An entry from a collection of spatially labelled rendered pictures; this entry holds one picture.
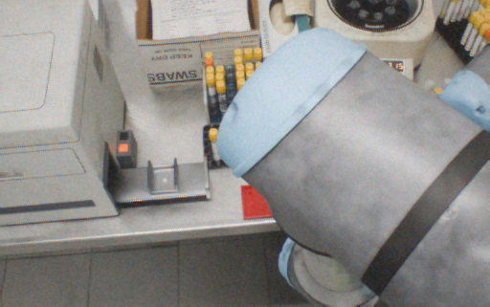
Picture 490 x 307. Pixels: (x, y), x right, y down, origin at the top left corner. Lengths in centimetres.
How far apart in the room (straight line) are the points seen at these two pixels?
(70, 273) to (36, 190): 106
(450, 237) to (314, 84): 11
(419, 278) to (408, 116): 8
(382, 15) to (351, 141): 89
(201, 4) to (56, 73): 49
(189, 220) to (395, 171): 75
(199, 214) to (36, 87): 37
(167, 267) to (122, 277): 15
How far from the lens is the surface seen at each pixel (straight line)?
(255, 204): 101
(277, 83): 31
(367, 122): 30
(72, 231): 105
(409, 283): 30
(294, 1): 120
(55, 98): 83
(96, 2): 132
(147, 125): 113
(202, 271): 191
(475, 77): 69
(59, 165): 89
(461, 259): 29
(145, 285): 192
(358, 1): 121
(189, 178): 101
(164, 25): 122
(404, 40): 113
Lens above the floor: 179
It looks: 57 degrees down
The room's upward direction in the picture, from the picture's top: 4 degrees counter-clockwise
